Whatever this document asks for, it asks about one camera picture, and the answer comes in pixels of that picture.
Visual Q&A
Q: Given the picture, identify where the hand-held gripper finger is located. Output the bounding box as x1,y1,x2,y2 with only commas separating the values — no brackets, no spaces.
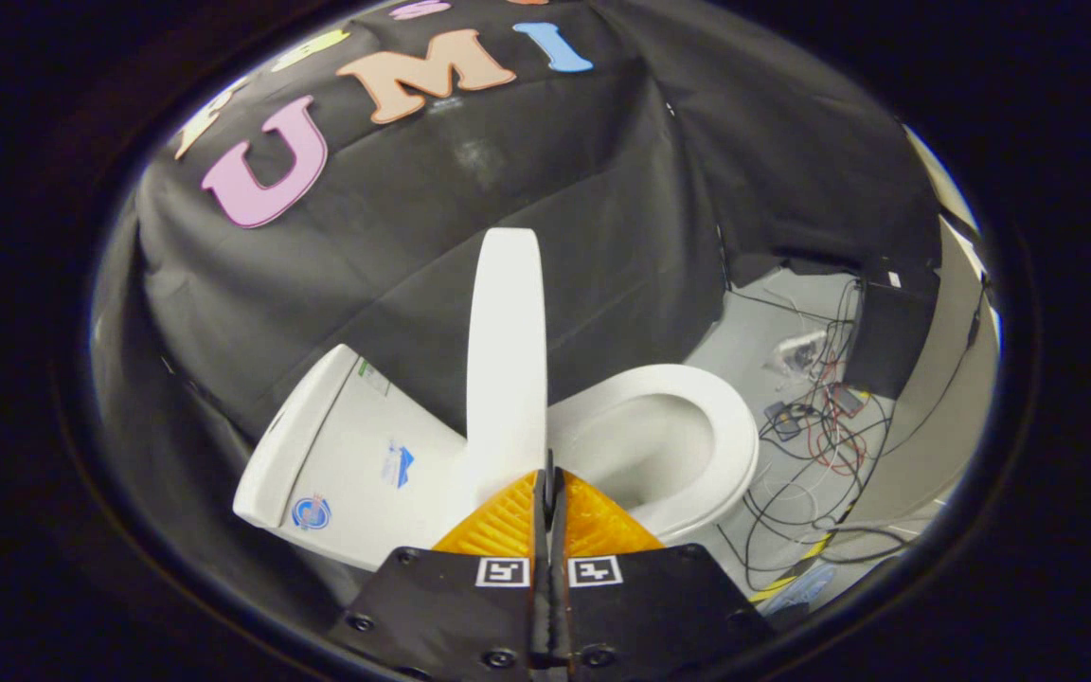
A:
332,451,552,682
551,451,778,682

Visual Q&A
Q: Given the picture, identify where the white toilet lid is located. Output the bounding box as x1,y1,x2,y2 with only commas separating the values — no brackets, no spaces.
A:
465,227,549,503

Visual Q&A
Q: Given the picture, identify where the yellow and black floor tape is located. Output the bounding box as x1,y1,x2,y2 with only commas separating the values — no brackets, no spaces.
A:
749,533,832,604

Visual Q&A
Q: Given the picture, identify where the small grey adapter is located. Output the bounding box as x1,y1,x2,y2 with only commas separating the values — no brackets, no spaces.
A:
763,402,804,442

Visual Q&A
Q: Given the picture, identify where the clear plastic bag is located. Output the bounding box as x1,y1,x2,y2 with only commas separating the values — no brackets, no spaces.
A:
771,330,831,372

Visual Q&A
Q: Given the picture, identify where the black backdrop cloth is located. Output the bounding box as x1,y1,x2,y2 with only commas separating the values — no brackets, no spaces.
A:
91,0,944,607

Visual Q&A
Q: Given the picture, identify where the black box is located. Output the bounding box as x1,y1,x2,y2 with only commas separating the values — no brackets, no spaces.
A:
844,275,937,401

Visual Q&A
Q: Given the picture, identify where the tangle of black cables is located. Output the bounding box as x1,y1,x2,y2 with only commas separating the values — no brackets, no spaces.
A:
716,279,921,593

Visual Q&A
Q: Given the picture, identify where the red cable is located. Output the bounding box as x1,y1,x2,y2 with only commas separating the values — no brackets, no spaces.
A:
806,346,867,476

